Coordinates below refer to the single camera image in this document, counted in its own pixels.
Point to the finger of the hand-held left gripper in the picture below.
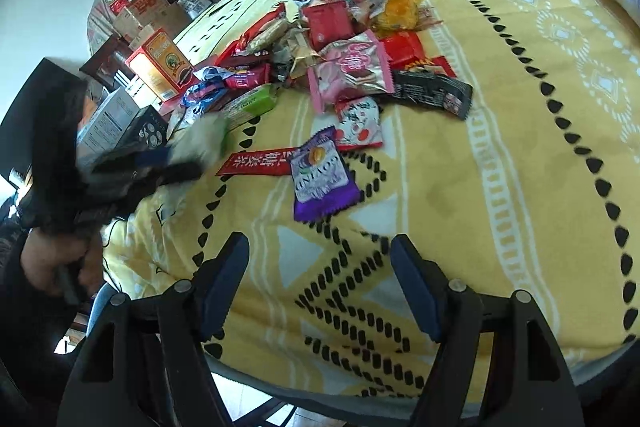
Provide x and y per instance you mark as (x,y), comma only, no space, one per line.
(150,157)
(180,172)

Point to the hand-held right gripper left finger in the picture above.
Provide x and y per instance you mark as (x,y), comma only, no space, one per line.
(225,292)

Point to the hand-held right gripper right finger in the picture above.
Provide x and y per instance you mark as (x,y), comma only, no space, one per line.
(415,287)

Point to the white rice cracker packet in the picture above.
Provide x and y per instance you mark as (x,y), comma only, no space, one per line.
(205,138)

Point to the purple snack packet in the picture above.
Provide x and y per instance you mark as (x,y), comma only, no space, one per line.
(320,177)

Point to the person's left forearm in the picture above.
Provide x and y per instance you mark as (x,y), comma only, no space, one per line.
(22,322)

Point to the person's left hand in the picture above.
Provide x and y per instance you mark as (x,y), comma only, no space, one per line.
(55,264)

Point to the grey box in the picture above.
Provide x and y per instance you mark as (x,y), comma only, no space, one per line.
(107,117)

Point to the long red strip packet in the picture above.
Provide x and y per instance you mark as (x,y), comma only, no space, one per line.
(250,163)

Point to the blue white snack packet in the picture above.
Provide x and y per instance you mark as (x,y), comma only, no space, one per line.
(205,93)

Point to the person's head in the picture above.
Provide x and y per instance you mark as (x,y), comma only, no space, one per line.
(55,142)

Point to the red orange gold box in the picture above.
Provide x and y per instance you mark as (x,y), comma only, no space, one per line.
(160,62)

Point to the dark brown box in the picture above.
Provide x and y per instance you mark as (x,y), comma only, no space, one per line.
(102,62)

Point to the magenta snack packet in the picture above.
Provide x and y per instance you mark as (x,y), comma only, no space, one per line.
(247,76)

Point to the black monitor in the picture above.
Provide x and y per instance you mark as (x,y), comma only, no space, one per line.
(25,104)

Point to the cardboard box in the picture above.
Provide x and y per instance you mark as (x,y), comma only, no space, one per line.
(150,14)

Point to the round table with patterned cloth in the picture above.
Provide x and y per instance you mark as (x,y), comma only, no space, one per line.
(102,9)

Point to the red trimmed clear cracker packet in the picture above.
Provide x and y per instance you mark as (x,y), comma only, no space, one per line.
(265,34)

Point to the gold foil packet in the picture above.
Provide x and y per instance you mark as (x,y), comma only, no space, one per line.
(297,59)

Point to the yellow patterned blanket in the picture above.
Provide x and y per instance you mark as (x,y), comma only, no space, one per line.
(500,147)

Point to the red white strawberry packet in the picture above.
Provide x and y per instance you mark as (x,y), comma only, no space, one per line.
(357,122)

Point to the pink cake packet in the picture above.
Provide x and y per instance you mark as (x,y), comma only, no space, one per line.
(345,72)

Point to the black snack packet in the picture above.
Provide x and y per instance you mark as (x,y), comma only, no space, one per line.
(430,89)

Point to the crimson snack packet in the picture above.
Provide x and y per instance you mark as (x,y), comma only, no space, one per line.
(327,24)

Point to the red wafer packet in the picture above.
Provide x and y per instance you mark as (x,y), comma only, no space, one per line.
(441,66)

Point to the bright red snack packet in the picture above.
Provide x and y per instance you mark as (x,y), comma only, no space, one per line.
(400,49)

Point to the small white red packet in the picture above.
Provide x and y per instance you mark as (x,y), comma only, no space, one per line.
(431,16)

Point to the yellow translucent snack packet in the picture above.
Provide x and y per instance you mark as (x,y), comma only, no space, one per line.
(400,7)

